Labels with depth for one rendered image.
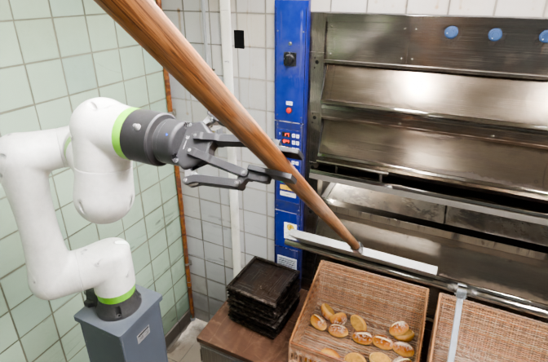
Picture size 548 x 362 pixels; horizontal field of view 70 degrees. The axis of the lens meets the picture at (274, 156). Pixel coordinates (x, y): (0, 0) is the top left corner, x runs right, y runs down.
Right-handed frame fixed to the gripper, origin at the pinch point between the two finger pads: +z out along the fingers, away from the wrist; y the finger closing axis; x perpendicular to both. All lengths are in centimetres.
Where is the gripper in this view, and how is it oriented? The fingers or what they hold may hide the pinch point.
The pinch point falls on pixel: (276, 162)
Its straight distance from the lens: 58.3
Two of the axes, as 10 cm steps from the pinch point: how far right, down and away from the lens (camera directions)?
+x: -3.1, -3.4, -8.9
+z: 9.1, 1.8, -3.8
